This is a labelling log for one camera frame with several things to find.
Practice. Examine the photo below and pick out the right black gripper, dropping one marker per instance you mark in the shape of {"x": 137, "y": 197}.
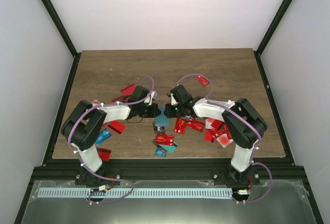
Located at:
{"x": 169, "y": 113}

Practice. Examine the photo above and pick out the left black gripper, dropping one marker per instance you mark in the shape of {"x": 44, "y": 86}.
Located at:
{"x": 153, "y": 114}

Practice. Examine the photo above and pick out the lone red card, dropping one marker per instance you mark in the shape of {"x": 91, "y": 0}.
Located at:
{"x": 202, "y": 80}

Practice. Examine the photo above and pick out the blue leather card holder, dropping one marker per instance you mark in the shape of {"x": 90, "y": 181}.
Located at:
{"x": 161, "y": 119}

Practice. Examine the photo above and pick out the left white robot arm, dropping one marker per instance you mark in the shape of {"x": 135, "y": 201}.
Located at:
{"x": 84, "y": 124}

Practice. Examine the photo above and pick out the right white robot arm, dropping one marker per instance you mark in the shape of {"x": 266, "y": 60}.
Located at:
{"x": 244, "y": 123}

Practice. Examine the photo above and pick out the red chip card upright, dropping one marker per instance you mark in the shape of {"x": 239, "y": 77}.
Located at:
{"x": 180, "y": 125}

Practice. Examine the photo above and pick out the red VIP card right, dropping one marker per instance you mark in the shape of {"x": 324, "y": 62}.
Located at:
{"x": 196, "y": 125}

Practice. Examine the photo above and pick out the red vip card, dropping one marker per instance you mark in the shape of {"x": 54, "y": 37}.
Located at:
{"x": 164, "y": 139}
{"x": 196, "y": 125}

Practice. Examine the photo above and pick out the red VIP card front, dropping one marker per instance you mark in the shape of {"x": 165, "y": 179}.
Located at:
{"x": 164, "y": 139}

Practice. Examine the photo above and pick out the white red circle card right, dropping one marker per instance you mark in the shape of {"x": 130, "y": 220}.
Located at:
{"x": 224, "y": 140}

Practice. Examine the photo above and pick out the blue card left pile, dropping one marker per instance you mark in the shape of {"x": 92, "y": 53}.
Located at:
{"x": 103, "y": 136}

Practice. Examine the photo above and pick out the red card black stripe front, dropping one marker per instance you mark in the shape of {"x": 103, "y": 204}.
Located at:
{"x": 104, "y": 153}

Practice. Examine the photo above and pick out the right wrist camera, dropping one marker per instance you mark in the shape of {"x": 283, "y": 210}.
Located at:
{"x": 173, "y": 100}

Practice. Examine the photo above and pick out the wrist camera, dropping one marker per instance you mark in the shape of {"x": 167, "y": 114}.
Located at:
{"x": 173, "y": 100}
{"x": 151, "y": 97}

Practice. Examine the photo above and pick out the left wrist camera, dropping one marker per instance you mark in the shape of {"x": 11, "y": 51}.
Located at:
{"x": 151, "y": 97}

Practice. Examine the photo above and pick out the black aluminium frame rail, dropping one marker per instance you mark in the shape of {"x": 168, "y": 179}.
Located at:
{"x": 168, "y": 169}

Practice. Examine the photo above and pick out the light blue slotted cable duct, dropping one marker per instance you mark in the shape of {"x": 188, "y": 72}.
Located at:
{"x": 207, "y": 193}

